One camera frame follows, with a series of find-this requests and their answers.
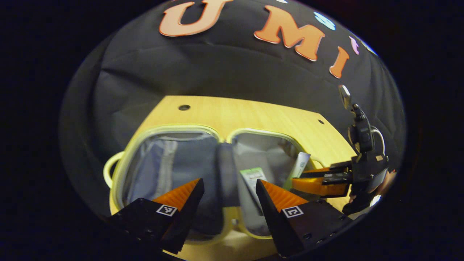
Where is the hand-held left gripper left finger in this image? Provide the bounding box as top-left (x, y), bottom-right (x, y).
top-left (108, 178), bottom-right (205, 255)

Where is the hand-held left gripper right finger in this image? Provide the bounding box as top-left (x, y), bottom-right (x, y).
top-left (256, 179), bottom-right (353, 258)

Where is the white skin care tube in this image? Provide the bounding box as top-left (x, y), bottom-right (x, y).
top-left (285, 152), bottom-right (311, 190)

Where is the green label skin care tube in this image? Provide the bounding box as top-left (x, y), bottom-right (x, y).
top-left (239, 167), bottom-right (270, 218)

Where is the cream suitcase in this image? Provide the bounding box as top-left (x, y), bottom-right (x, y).
top-left (103, 124), bottom-right (327, 241)

